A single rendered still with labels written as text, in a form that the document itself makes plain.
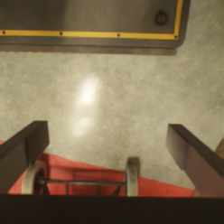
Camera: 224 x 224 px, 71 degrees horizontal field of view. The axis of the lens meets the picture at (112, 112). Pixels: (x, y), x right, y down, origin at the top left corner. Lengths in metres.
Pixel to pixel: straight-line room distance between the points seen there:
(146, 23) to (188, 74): 0.46
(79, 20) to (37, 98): 0.52
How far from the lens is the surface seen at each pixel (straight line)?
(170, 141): 0.16
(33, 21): 0.54
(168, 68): 0.85
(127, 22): 0.50
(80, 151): 0.95
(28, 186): 0.92
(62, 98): 0.86
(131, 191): 0.85
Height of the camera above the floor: 0.80
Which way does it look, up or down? 73 degrees down
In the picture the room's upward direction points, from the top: 180 degrees clockwise
